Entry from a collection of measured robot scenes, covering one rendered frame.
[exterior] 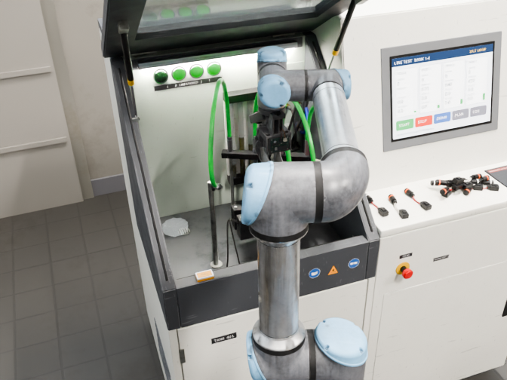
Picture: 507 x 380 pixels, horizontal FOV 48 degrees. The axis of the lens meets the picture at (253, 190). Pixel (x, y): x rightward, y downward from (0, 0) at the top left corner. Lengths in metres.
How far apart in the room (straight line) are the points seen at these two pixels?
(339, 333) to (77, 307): 2.02
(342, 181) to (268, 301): 0.30
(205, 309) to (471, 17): 1.30
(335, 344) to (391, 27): 1.08
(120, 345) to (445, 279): 1.53
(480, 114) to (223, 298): 1.12
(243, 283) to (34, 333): 1.55
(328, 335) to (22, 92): 2.65
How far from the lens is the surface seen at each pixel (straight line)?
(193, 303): 1.74
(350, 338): 1.30
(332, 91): 1.31
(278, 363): 1.28
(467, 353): 2.57
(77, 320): 3.06
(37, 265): 3.47
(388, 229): 1.87
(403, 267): 2.00
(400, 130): 2.03
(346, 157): 1.09
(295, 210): 1.03
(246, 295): 1.78
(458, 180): 2.07
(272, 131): 1.50
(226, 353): 1.94
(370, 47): 1.93
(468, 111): 2.18
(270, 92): 1.35
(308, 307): 1.92
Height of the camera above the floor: 2.08
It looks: 33 degrees down
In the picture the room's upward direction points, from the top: 2 degrees counter-clockwise
